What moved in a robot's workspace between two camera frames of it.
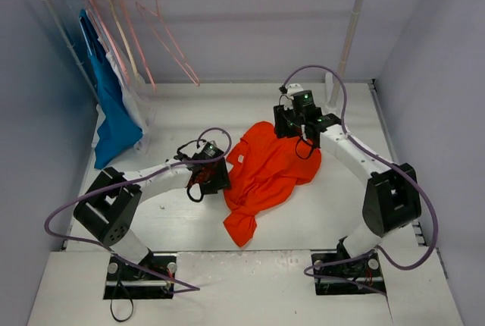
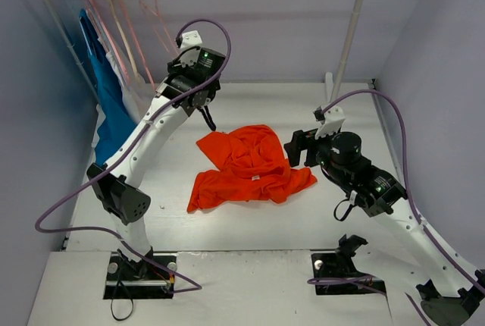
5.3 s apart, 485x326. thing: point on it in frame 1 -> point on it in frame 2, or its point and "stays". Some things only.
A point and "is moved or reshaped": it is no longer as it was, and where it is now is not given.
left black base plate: [126, 281] stays
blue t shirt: [117, 128] stays
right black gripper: [283, 123] -> [300, 146]
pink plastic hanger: [149, 79] stays
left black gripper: [218, 176] -> [202, 102]
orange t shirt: [262, 170] is moved or reshaped
